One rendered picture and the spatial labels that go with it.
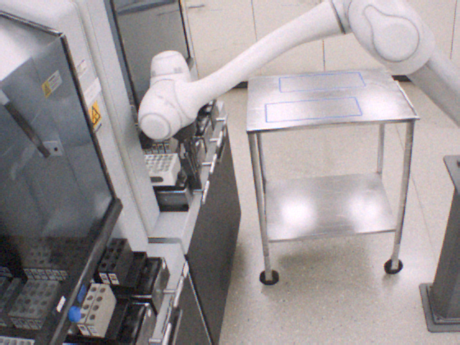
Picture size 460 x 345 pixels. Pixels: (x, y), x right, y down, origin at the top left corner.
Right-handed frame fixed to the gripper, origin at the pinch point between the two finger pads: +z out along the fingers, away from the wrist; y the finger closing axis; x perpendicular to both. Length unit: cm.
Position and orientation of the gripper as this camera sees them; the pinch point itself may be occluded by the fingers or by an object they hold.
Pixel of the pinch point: (195, 179)
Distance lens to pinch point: 141.6
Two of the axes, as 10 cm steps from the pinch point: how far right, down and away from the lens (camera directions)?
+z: 1.5, 8.0, 5.7
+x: 9.8, -0.5, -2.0
